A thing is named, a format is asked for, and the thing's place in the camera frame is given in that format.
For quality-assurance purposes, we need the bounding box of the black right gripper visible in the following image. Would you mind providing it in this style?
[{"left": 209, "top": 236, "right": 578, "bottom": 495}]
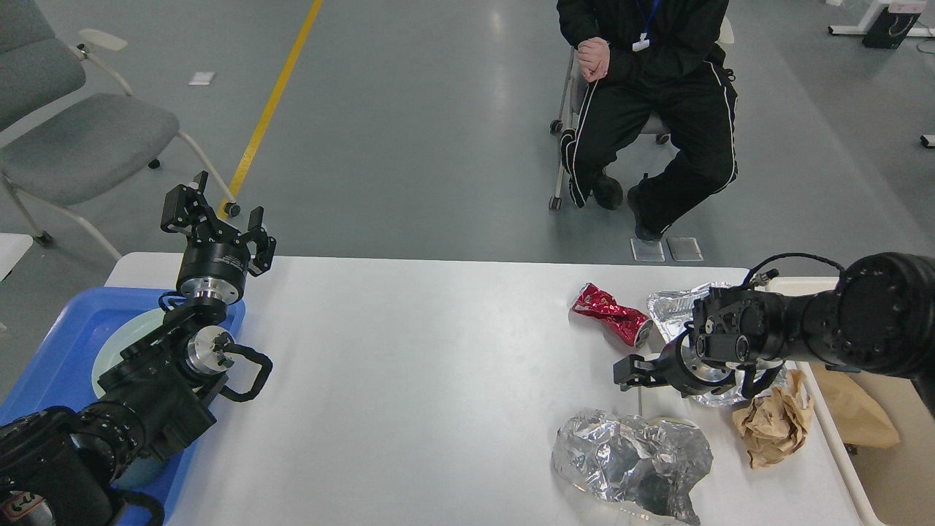
[{"left": 612, "top": 332, "right": 737, "bottom": 397}]

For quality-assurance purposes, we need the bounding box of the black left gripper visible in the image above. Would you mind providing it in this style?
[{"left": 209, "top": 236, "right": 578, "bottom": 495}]
[{"left": 160, "top": 171, "right": 277, "bottom": 305}]

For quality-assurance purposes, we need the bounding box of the aluminium foil tray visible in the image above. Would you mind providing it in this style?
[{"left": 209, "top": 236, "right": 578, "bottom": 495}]
[{"left": 647, "top": 283, "right": 787, "bottom": 404}]

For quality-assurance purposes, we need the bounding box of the green plate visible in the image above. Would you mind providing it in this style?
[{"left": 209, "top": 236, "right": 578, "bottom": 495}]
[{"left": 91, "top": 308, "right": 165, "bottom": 397}]

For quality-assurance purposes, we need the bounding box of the brown paper bag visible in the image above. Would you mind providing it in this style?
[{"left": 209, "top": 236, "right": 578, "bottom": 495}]
[{"left": 811, "top": 365, "right": 901, "bottom": 449}]

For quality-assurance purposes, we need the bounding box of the teal mug yellow inside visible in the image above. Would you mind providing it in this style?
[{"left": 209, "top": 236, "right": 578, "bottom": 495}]
[{"left": 111, "top": 456, "right": 174, "bottom": 492}]

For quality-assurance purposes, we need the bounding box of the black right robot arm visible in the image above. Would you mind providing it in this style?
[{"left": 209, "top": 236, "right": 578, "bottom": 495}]
[{"left": 612, "top": 252, "right": 934, "bottom": 410}]

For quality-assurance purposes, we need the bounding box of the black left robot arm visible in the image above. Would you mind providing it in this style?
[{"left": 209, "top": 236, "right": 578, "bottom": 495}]
[{"left": 1, "top": 171, "right": 277, "bottom": 525}]

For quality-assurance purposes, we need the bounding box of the red snack wrapper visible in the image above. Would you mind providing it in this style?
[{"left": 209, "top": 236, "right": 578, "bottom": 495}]
[{"left": 570, "top": 283, "right": 654, "bottom": 348}]

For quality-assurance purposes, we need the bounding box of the crumpled aluminium foil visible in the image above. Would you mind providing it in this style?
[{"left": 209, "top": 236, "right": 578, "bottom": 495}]
[{"left": 552, "top": 409, "right": 714, "bottom": 525}]

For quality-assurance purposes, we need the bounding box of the clear floor plate left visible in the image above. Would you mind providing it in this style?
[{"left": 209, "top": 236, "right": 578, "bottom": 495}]
[{"left": 630, "top": 237, "right": 667, "bottom": 263}]

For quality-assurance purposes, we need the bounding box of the clear floor plate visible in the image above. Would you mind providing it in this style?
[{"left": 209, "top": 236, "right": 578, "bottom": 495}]
[
  {"left": 665, "top": 237, "right": 704, "bottom": 262},
  {"left": 630, "top": 237, "right": 667, "bottom": 263}
]

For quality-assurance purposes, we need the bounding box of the clear floor plate right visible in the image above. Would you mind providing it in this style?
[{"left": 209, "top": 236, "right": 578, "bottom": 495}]
[{"left": 665, "top": 237, "right": 704, "bottom": 262}]

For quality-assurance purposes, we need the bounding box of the white paper scrap on floor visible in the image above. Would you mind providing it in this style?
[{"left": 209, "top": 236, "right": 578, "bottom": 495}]
[{"left": 188, "top": 71, "right": 216, "bottom": 86}]

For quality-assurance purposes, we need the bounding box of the crumpled brown paper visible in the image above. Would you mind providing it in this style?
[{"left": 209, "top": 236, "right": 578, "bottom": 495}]
[{"left": 731, "top": 370, "right": 815, "bottom": 470}]

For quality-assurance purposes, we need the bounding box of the grey office chair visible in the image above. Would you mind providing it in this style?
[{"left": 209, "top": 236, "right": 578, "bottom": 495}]
[{"left": 1, "top": 1, "right": 224, "bottom": 259}]

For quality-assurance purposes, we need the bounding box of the white chair under person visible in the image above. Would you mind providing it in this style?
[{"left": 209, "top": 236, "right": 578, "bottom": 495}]
[{"left": 548, "top": 16, "right": 735, "bottom": 210}]

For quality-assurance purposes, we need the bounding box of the beige plastic bin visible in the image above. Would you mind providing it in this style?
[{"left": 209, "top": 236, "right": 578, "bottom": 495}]
[{"left": 766, "top": 276, "right": 935, "bottom": 526}]

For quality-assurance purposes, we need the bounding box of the seated person in black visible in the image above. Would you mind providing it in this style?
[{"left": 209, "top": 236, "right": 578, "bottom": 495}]
[{"left": 557, "top": 1, "right": 737, "bottom": 242}]

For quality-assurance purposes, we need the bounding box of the black box on floor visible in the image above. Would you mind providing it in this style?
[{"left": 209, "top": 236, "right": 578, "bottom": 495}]
[{"left": 861, "top": 4, "right": 921, "bottom": 50}]

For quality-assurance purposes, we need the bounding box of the blue lanyard badge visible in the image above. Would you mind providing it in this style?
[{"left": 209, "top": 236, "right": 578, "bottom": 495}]
[{"left": 632, "top": 0, "right": 660, "bottom": 53}]

